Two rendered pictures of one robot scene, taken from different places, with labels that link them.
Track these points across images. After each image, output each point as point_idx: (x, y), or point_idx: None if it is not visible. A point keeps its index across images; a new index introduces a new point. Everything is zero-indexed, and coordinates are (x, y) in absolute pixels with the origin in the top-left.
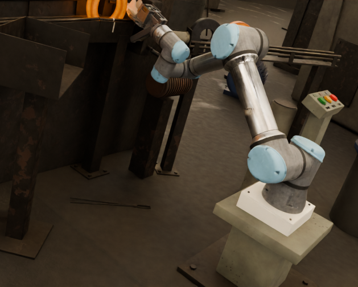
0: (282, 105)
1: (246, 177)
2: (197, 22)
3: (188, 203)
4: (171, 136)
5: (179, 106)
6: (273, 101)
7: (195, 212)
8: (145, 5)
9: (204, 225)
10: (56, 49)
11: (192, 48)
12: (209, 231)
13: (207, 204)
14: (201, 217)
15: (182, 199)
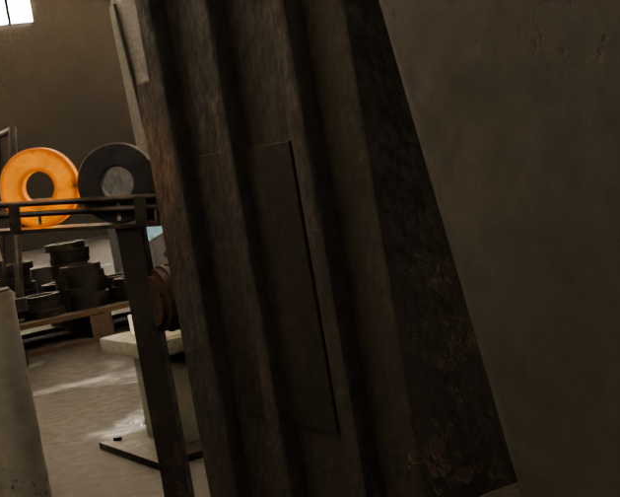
0: (5, 287)
1: (45, 468)
2: (145, 153)
3: (198, 489)
4: (182, 432)
5: (168, 357)
6: (4, 293)
7: (197, 481)
8: None
9: (200, 470)
10: None
11: (139, 221)
12: (199, 465)
13: (155, 495)
14: (194, 477)
15: (201, 493)
